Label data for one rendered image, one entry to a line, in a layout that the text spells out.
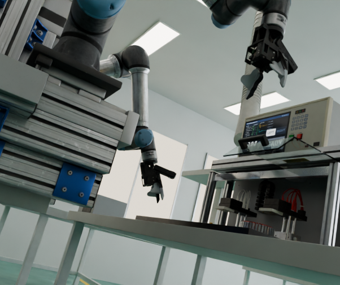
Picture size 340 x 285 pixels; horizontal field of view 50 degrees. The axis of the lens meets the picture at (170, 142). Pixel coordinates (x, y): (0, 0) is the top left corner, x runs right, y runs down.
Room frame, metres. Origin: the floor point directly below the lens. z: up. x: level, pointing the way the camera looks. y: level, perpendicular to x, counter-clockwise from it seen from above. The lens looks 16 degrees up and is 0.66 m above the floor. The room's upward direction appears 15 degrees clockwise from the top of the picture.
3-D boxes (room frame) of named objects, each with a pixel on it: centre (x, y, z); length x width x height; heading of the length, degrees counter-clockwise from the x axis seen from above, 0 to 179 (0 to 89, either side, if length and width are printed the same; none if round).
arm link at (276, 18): (0.93, -0.21, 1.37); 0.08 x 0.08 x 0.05
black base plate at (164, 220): (1.30, -0.30, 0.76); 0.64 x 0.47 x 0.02; 28
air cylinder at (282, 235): (1.26, -0.47, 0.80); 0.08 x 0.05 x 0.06; 28
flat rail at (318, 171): (1.34, -0.38, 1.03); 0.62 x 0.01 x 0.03; 28
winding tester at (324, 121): (1.44, -0.58, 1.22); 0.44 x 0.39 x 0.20; 28
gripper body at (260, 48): (0.93, -0.21, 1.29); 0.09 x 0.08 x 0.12; 117
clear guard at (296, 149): (1.14, -0.38, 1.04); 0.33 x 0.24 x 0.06; 118
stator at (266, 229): (1.19, -0.35, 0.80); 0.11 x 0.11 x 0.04
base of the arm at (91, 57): (0.90, 0.30, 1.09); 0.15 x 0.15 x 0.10
